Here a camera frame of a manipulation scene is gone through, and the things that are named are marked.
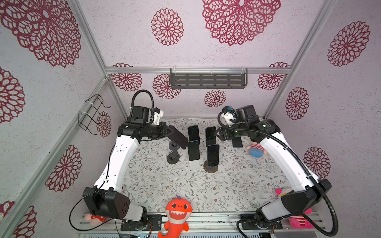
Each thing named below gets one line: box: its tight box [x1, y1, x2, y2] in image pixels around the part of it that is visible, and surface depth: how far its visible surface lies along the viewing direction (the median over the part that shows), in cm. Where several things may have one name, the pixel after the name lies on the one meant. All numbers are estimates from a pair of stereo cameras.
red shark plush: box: [157, 194, 193, 238], surface depth 71 cm
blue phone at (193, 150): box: [187, 139, 200, 162], surface depth 91 cm
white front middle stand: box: [188, 159, 200, 170], surface depth 95 cm
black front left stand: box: [166, 149, 181, 165], surface depth 96 cm
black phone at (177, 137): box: [167, 124, 189, 150], surface depth 78 cm
